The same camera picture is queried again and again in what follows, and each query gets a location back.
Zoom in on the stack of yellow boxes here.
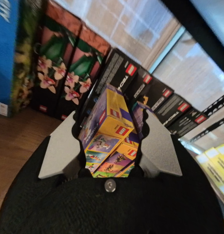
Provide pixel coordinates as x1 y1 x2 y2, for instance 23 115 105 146
195 143 224 200

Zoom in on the row of black toy boxes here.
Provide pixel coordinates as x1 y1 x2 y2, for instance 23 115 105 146
81 48 211 138

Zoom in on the dark foliage toy box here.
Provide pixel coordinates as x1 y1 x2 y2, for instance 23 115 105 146
12 0 43 112

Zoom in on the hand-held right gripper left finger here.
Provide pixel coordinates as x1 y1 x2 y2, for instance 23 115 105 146
38 112 85 179

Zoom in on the purple toy box yellow lid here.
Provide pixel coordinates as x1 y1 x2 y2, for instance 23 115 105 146
131 102 146 141

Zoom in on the blue toy box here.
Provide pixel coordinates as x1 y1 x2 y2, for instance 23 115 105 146
0 0 19 117

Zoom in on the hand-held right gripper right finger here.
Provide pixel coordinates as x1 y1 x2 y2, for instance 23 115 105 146
136 110 182 178

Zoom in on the black metal rack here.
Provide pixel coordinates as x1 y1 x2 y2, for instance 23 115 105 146
160 0 224 145

